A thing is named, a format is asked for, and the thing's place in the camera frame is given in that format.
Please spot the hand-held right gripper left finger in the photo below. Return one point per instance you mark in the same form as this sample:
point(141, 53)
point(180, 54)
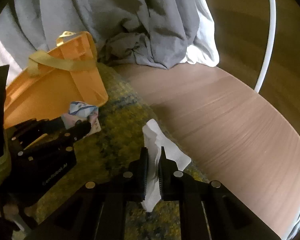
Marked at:
point(143, 172)

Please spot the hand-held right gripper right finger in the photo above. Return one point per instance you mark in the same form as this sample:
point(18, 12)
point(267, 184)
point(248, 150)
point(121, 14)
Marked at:
point(161, 172)

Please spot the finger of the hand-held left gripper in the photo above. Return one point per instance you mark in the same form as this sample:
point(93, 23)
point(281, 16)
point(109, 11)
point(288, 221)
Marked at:
point(82, 129)
point(40, 127)

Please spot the light blue tissue packet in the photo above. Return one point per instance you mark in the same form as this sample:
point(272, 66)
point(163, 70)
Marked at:
point(80, 108)

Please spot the white cloth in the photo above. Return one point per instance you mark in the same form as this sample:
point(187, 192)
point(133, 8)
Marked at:
point(170, 152)

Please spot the orange plastic crate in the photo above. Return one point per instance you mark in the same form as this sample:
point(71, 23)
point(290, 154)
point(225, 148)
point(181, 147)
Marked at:
point(52, 90)

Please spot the yellow plaid mat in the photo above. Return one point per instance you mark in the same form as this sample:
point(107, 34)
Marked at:
point(120, 120)

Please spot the pale pink curtain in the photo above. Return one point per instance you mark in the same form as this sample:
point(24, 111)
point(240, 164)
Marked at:
point(5, 42)

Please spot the wide grey curtain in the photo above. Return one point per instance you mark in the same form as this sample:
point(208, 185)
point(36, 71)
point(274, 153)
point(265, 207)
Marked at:
point(102, 10)

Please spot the white sheer curtain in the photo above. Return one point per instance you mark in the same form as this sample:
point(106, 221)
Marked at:
point(205, 42)

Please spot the dark wooden wardrobe door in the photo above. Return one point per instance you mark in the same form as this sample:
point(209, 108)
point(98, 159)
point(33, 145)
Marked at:
point(235, 30)

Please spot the white door trim strip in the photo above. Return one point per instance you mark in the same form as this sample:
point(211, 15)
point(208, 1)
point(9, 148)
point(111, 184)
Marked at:
point(270, 35)

